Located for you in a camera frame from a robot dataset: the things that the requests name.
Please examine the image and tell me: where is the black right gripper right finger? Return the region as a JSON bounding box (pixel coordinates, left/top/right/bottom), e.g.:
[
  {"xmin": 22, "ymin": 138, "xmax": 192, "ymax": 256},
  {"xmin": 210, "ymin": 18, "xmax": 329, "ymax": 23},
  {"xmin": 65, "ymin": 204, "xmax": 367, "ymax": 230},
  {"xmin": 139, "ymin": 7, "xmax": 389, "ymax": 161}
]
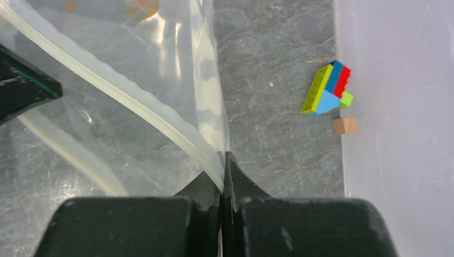
[{"xmin": 222, "ymin": 152, "xmax": 398, "ymax": 256}]

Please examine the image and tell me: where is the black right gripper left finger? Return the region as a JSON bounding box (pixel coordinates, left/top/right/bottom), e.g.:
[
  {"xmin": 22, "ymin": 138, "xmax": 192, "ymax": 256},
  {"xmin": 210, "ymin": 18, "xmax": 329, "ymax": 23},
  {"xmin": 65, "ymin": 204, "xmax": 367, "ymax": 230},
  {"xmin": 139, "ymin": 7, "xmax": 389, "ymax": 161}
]
[{"xmin": 35, "ymin": 173, "xmax": 221, "ymax": 256}]

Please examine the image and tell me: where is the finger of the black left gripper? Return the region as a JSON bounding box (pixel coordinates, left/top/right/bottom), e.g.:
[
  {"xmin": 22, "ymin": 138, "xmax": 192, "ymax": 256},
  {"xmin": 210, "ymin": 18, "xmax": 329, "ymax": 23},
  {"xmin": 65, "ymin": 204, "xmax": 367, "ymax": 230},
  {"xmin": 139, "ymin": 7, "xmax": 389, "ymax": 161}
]
[{"xmin": 1, "ymin": 46, "xmax": 63, "ymax": 124}]

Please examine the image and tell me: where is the clear dotted zip top bag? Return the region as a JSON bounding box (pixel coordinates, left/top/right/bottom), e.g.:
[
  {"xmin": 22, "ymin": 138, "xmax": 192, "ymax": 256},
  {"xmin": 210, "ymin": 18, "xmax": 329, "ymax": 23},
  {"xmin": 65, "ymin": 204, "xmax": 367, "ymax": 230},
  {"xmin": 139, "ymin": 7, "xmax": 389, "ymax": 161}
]
[{"xmin": 0, "ymin": 0, "xmax": 231, "ymax": 257}]

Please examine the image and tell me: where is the small wooden cube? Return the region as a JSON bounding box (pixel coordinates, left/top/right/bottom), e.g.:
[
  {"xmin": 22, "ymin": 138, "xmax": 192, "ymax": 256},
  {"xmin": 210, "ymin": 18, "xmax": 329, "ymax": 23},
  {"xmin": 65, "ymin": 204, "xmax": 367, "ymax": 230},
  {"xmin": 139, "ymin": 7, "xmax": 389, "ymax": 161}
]
[{"xmin": 332, "ymin": 116, "xmax": 359, "ymax": 135}]

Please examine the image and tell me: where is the multicolour toy brick stack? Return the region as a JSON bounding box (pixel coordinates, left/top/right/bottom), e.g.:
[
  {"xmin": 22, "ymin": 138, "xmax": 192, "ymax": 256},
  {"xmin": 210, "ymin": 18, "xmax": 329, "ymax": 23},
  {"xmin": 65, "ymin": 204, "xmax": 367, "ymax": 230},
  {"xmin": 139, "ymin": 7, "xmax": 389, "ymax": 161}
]
[{"xmin": 301, "ymin": 60, "xmax": 354, "ymax": 116}]

